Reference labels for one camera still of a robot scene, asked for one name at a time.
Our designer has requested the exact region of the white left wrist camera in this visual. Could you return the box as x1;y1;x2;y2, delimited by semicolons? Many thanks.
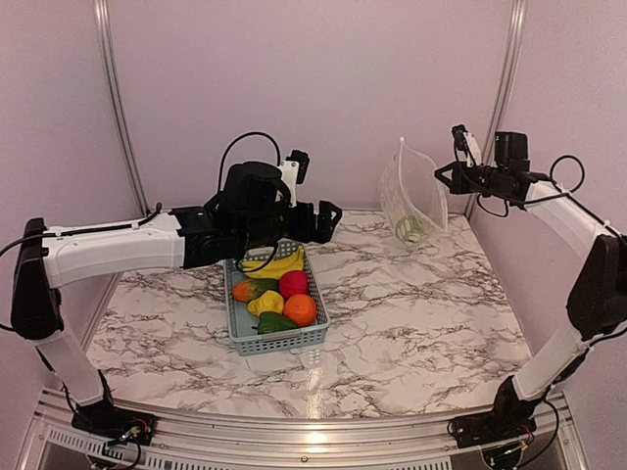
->
278;149;311;208

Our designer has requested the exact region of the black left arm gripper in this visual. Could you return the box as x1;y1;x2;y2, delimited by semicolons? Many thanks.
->
239;199;343;253

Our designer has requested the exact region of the red toy apple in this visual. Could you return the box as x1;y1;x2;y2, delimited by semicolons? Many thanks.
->
279;270;309;299

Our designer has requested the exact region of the light blue perforated basket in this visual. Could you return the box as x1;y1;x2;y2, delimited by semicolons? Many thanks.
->
223;240;330;356

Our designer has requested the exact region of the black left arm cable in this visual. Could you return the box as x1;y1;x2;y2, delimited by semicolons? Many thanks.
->
217;130;283;197

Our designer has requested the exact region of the yellow toy banana bunch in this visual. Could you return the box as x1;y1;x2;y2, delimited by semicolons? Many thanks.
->
242;246;305;280

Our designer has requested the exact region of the aluminium right frame post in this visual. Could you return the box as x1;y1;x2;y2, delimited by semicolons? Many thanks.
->
464;0;529;216

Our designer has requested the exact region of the green toy bell pepper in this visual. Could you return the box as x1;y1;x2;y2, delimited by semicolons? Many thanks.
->
254;312;299;335

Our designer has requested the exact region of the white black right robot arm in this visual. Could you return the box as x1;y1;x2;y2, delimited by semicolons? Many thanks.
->
309;211;580;418

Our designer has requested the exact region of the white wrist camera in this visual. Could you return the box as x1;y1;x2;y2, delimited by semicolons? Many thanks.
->
278;149;311;208
451;124;482;167

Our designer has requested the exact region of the aluminium left frame post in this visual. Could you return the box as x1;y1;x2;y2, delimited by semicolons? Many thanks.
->
94;0;150;214

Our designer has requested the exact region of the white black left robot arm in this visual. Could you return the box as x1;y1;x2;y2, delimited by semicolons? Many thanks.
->
10;162;342;436

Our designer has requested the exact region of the clear zip top bag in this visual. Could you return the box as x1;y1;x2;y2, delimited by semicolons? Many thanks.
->
377;137;449;249

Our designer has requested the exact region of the aluminium frame post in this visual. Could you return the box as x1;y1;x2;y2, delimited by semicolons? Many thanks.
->
464;0;529;216
94;0;150;214

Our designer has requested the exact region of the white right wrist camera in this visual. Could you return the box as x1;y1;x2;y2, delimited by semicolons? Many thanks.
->
451;124;482;167

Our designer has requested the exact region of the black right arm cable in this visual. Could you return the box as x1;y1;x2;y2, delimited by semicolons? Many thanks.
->
549;155;587;195

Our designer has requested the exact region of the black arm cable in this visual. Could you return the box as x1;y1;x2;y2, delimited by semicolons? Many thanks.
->
549;155;587;195
217;130;283;197

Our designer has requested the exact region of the green toy watermelon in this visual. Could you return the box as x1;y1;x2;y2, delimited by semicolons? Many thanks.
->
394;215;425;246

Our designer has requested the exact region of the orange toy orange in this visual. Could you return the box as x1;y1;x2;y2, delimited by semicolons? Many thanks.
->
283;294;317;327

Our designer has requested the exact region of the green orange toy mango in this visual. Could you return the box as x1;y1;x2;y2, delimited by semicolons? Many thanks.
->
231;279;279;303

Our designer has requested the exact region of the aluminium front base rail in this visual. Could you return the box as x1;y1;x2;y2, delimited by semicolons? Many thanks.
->
14;386;592;470

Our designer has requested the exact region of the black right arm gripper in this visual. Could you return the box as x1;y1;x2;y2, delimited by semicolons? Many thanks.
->
433;161;506;196

